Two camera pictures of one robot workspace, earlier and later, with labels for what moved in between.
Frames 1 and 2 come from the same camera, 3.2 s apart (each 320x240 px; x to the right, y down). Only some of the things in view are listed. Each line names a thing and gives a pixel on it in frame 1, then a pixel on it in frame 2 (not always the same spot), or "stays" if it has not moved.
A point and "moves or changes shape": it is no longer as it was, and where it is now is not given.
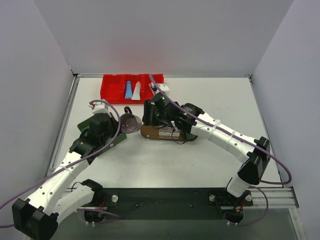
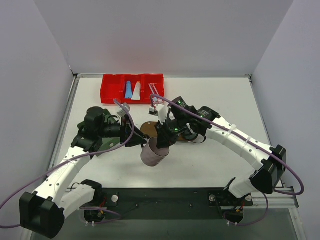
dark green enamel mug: (190, 137) stays
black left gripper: (113, 124) to (127, 133)
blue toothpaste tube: (128, 93) stays
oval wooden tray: (149, 132) stays
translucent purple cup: (129, 122) moves or changes shape
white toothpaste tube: (136, 94) stays
